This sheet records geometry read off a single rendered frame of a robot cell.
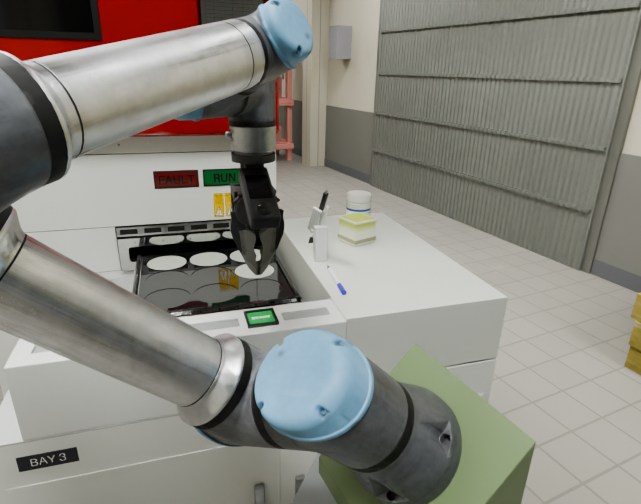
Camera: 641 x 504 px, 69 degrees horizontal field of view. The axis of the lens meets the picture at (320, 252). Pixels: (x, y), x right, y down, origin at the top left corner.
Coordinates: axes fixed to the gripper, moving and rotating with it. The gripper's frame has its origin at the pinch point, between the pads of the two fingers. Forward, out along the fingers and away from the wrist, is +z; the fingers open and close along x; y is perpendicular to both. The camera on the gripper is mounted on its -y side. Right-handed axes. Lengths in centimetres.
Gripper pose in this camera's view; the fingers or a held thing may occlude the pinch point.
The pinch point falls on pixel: (258, 269)
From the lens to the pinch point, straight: 82.7
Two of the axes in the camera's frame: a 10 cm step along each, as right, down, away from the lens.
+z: -0.2, 9.3, 3.6
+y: -2.8, -3.6, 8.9
